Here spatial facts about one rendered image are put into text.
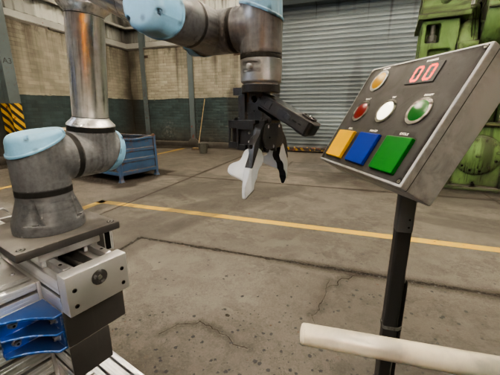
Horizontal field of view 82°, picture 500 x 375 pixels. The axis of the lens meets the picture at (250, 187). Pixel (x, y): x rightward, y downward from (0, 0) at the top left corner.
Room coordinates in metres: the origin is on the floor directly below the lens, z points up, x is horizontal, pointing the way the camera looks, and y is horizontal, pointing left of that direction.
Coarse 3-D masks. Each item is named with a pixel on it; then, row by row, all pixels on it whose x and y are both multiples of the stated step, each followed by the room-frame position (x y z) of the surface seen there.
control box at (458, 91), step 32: (416, 64) 0.68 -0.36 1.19; (448, 64) 0.58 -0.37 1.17; (480, 64) 0.51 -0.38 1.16; (384, 96) 0.71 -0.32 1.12; (416, 96) 0.61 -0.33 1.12; (448, 96) 0.53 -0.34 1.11; (480, 96) 0.51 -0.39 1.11; (352, 128) 0.76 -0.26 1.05; (384, 128) 0.64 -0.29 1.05; (416, 128) 0.55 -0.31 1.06; (448, 128) 0.50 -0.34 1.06; (480, 128) 0.52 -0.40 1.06; (416, 160) 0.50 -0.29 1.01; (448, 160) 0.51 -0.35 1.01; (416, 192) 0.50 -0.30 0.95
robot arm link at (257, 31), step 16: (240, 0) 0.55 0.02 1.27; (256, 0) 0.53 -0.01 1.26; (272, 0) 0.53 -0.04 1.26; (240, 16) 0.54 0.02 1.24; (256, 16) 0.53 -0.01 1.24; (272, 16) 0.53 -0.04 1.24; (240, 32) 0.54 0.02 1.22; (256, 32) 0.53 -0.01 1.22; (272, 32) 0.53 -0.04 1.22; (240, 48) 0.56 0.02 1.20; (256, 48) 0.53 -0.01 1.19; (272, 48) 0.53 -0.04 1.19
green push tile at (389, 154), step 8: (392, 136) 0.58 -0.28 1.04; (384, 144) 0.59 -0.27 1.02; (392, 144) 0.57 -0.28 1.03; (400, 144) 0.55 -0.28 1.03; (408, 144) 0.53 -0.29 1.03; (376, 152) 0.60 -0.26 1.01; (384, 152) 0.57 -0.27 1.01; (392, 152) 0.55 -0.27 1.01; (400, 152) 0.53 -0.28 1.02; (376, 160) 0.58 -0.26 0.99; (384, 160) 0.56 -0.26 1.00; (392, 160) 0.54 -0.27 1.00; (400, 160) 0.53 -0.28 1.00; (376, 168) 0.56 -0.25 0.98; (384, 168) 0.54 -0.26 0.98; (392, 168) 0.53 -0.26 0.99
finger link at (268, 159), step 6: (282, 144) 0.59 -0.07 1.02; (270, 150) 0.60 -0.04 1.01; (282, 150) 0.59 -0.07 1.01; (264, 156) 0.62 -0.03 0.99; (270, 156) 0.61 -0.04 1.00; (276, 156) 0.58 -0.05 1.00; (282, 156) 0.59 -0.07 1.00; (264, 162) 0.63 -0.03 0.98; (270, 162) 0.62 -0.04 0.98; (276, 162) 0.61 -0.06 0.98; (282, 162) 0.59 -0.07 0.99; (282, 168) 0.60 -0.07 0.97; (282, 174) 0.61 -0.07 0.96; (282, 180) 0.61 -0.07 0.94
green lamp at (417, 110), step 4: (424, 100) 0.57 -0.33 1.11; (416, 104) 0.59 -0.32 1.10; (420, 104) 0.57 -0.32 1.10; (424, 104) 0.56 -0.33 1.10; (428, 104) 0.56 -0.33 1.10; (412, 108) 0.59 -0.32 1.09; (416, 108) 0.58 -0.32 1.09; (420, 108) 0.57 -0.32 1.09; (424, 108) 0.56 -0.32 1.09; (408, 112) 0.59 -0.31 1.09; (412, 112) 0.58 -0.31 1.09; (416, 112) 0.57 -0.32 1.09; (420, 112) 0.56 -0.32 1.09; (424, 112) 0.55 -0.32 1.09; (408, 116) 0.58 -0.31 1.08; (412, 116) 0.57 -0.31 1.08; (416, 116) 0.56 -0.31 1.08; (420, 116) 0.55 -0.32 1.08; (412, 120) 0.57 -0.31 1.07
